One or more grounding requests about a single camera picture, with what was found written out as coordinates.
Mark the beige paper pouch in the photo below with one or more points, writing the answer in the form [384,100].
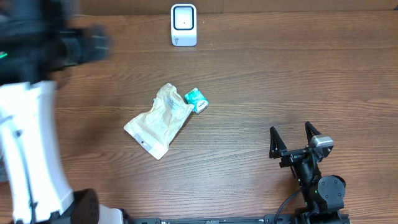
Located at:
[155,130]

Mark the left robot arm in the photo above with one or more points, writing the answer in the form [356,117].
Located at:
[37,40]

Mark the white barcode scanner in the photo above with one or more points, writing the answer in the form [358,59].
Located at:
[183,23]

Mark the teal tissue pack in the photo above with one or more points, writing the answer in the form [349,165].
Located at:
[197,99]

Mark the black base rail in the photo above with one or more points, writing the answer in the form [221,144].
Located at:
[217,220]

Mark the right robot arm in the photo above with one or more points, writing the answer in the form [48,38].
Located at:
[323,195]

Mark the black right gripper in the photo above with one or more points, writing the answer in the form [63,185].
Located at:
[291,155]

